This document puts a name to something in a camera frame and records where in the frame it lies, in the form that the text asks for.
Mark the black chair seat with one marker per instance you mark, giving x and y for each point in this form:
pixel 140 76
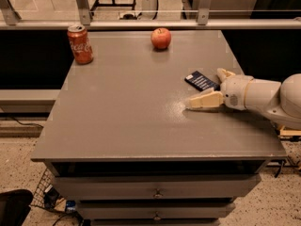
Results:
pixel 14 207

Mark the red coke can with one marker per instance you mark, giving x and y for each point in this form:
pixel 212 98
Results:
pixel 79 43

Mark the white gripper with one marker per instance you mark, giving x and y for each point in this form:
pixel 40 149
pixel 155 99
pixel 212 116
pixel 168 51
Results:
pixel 232 91

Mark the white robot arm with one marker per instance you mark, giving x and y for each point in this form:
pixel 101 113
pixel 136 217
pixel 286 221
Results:
pixel 279 102

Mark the blue rxbar blueberry bar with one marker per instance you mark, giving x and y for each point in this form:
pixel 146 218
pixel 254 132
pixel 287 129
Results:
pixel 200 81

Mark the grey drawer cabinet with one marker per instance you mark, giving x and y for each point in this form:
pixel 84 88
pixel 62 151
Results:
pixel 123 115

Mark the metal guard railing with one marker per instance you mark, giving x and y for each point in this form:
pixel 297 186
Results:
pixel 148 14

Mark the red apple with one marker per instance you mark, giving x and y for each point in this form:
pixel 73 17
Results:
pixel 160 38

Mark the black stand base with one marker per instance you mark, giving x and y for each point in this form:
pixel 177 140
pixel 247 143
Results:
pixel 112 4

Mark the wire basket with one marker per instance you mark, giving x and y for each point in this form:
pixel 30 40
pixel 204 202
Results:
pixel 45 195

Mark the upper grey drawer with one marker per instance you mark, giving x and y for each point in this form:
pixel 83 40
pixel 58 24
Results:
pixel 155 188

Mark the grey drawer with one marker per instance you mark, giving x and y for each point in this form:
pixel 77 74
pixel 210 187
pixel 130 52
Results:
pixel 155 188
pixel 154 210

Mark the lower grey drawer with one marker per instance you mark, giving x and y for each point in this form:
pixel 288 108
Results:
pixel 154 210

